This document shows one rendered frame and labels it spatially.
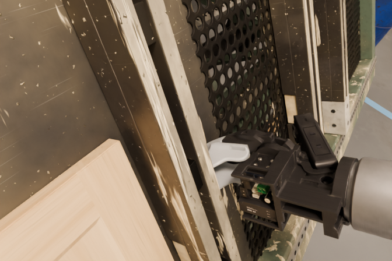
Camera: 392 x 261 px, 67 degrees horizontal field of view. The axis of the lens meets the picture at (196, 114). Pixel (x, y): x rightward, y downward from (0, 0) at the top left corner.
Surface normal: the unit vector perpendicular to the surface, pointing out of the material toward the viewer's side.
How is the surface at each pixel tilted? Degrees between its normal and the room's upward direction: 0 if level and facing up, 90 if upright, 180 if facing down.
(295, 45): 90
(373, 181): 45
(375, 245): 0
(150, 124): 90
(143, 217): 54
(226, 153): 39
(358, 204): 70
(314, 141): 35
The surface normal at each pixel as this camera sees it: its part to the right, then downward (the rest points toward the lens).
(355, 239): 0.26, -0.65
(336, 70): -0.56, 0.51
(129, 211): 0.79, 0.07
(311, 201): -0.26, -0.86
